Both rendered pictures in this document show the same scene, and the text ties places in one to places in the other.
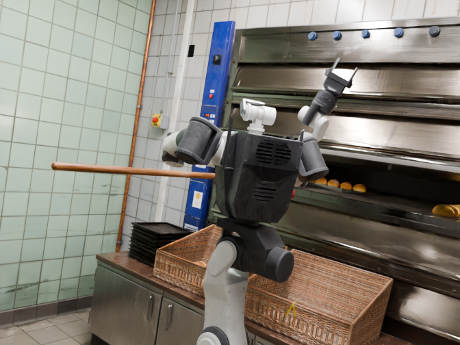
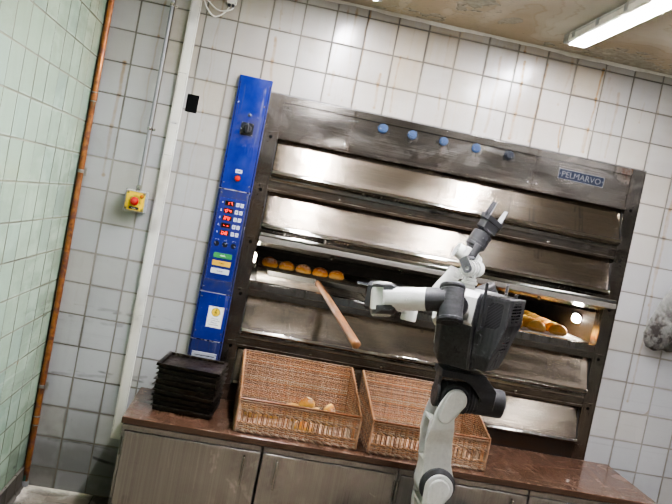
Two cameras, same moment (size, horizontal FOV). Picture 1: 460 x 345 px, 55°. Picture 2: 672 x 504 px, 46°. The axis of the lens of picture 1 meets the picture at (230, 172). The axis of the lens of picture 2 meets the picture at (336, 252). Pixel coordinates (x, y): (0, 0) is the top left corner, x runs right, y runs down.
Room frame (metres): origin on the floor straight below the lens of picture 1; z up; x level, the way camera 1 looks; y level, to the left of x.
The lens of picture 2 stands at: (-0.24, 2.51, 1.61)
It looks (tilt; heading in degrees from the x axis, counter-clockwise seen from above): 3 degrees down; 316
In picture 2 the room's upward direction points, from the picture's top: 11 degrees clockwise
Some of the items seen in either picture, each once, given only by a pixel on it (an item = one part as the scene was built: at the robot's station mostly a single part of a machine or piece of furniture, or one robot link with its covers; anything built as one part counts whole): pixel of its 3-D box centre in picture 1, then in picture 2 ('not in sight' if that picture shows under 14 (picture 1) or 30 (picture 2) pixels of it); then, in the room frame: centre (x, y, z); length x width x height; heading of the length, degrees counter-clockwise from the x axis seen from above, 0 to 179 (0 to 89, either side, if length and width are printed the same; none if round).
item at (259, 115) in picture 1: (259, 117); (472, 271); (1.63, -0.07, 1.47); 0.10 x 0.07 x 0.09; 107
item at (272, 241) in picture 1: (254, 248); (469, 391); (1.56, -0.13, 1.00); 0.28 x 0.13 x 0.18; 52
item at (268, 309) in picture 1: (315, 296); (420, 417); (2.05, -0.49, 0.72); 0.56 x 0.49 x 0.28; 53
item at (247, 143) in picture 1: (254, 172); (475, 325); (1.57, -0.09, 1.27); 0.34 x 0.30 x 0.36; 107
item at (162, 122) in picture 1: (159, 120); (136, 201); (3.16, 0.55, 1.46); 0.10 x 0.07 x 0.10; 52
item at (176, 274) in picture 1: (220, 261); (297, 396); (2.42, -0.03, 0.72); 0.56 x 0.49 x 0.28; 53
